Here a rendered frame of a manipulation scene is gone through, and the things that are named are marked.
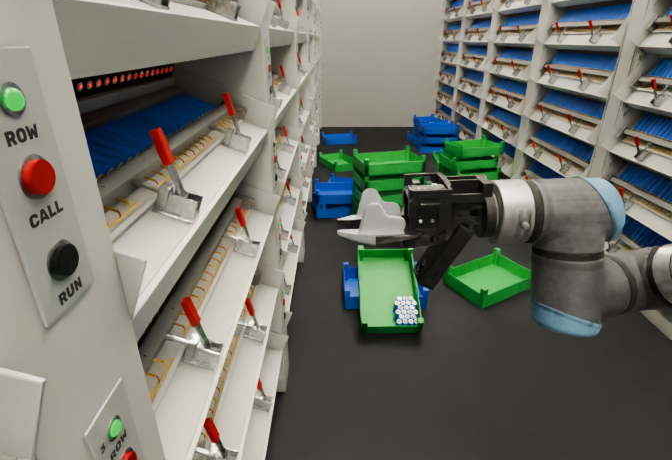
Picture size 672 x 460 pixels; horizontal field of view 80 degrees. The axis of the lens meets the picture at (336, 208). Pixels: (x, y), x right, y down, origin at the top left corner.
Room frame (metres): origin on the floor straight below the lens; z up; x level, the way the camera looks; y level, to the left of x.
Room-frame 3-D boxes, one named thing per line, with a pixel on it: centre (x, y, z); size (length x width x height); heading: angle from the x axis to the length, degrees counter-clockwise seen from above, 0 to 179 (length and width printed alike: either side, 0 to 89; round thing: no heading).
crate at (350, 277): (1.29, -0.18, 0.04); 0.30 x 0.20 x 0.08; 90
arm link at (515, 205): (0.52, -0.24, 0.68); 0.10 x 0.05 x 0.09; 0
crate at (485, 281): (1.35, -0.61, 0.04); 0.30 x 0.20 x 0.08; 119
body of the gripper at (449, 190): (0.52, -0.15, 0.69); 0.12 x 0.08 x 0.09; 90
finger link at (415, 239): (0.49, -0.10, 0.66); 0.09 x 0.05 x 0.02; 97
